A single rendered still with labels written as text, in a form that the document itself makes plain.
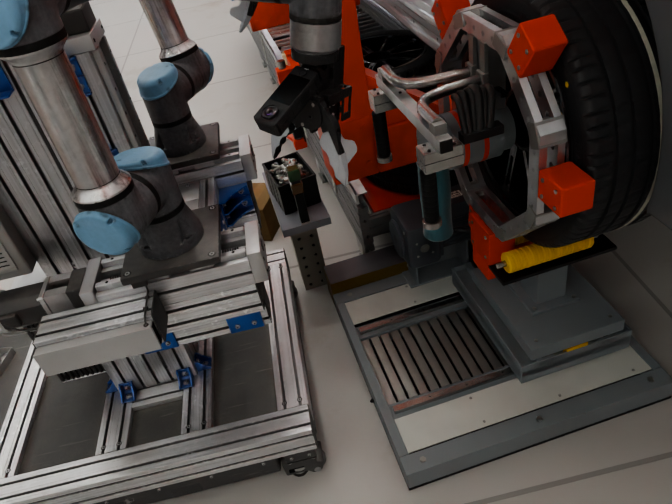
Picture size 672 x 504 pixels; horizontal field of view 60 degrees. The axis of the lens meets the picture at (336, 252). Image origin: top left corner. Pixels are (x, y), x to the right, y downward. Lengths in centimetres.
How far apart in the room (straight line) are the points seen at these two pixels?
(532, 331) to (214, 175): 106
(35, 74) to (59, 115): 7
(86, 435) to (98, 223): 93
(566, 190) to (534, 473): 89
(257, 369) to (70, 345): 66
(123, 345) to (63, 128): 51
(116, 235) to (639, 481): 146
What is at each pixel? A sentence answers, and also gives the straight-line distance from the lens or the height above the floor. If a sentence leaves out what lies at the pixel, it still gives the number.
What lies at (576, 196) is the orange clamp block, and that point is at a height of 86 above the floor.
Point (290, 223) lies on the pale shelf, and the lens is 201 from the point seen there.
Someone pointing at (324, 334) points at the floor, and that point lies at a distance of 221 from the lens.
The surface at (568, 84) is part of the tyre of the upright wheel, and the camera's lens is 130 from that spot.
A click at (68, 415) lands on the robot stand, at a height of 21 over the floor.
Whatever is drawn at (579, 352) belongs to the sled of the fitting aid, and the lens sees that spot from 192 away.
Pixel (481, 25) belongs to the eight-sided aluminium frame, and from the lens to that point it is 141.
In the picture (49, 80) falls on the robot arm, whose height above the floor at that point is 128.
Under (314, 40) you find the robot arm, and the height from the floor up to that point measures 130.
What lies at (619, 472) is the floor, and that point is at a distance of 187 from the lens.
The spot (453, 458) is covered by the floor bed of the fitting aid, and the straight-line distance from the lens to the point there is 175.
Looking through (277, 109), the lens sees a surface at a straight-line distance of 86.
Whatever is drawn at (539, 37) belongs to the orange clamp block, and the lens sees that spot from 125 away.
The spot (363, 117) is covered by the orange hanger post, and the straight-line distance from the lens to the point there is 193.
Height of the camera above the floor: 157
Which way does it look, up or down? 38 degrees down
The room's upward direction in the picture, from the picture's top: 12 degrees counter-clockwise
